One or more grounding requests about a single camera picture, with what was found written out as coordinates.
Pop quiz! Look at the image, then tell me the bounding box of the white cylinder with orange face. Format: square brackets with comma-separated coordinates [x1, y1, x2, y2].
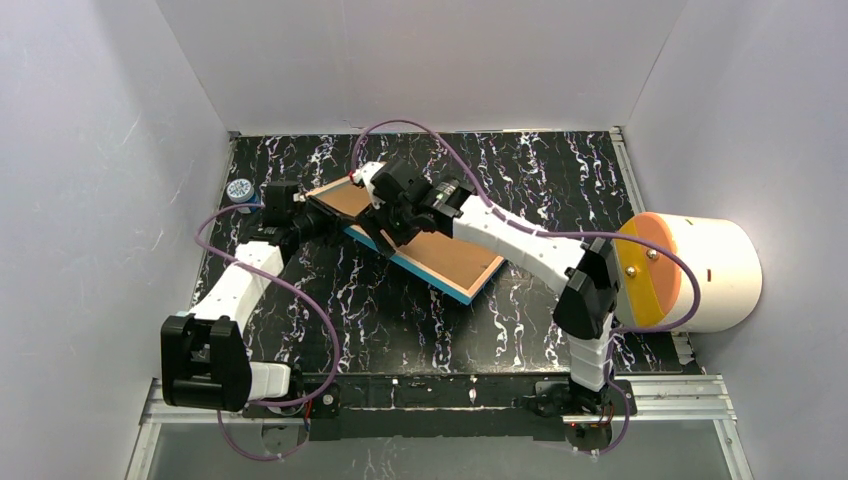
[612, 211, 764, 334]

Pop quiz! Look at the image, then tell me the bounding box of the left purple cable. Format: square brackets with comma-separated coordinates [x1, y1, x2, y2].
[194, 201, 342, 462]

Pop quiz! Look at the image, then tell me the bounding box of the small blue lidded jar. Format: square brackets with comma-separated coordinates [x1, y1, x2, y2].
[225, 178, 260, 214]

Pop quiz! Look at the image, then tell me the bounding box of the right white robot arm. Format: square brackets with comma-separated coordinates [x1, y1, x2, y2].
[350, 162, 618, 416]

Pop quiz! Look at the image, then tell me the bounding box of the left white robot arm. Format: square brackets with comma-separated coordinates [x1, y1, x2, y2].
[160, 178, 353, 412]

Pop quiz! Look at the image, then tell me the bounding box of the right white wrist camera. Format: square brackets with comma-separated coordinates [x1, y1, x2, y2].
[350, 161, 385, 203]

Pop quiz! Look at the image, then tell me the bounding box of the blue wooden picture frame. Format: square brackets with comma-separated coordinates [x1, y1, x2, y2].
[301, 173, 508, 307]

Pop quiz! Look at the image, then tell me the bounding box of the purple cable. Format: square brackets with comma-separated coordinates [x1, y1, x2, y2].
[194, 201, 342, 462]
[351, 119, 702, 458]

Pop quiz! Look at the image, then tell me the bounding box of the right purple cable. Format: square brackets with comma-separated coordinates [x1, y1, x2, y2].
[351, 119, 702, 458]

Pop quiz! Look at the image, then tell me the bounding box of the aluminium rail base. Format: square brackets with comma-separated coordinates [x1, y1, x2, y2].
[127, 374, 752, 479]

